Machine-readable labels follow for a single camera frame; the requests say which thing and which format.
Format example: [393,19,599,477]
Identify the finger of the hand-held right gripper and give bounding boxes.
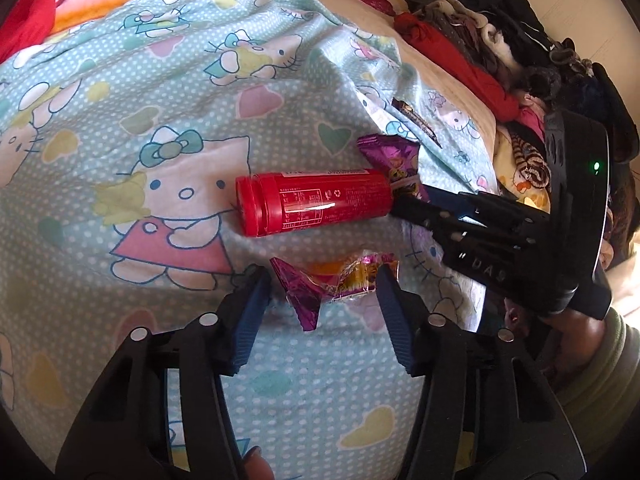
[430,227,578,317]
[389,187,552,242]

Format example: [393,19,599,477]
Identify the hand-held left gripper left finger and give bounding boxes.
[55,264,273,480]

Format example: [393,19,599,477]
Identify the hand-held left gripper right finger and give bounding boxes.
[376,264,587,480]

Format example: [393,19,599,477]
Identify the purple snack wrapper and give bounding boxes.
[356,134,432,204]
[269,250,401,332]

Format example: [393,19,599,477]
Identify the red plastic bottle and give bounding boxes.
[235,169,394,238]

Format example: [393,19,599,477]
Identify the person's right hand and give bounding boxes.
[502,300,606,391]

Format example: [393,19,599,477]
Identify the person's left hand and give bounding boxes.
[240,445,277,480]

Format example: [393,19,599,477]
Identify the dark brown snack wrapper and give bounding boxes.
[391,97,444,150]

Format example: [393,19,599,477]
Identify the red jacket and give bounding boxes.
[394,12,522,124]

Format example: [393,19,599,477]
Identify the pile of clothes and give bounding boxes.
[394,0,640,272]

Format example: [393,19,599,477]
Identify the cartoon cat print blanket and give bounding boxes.
[0,0,501,480]

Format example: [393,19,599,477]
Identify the red cloth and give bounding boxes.
[0,0,68,63]

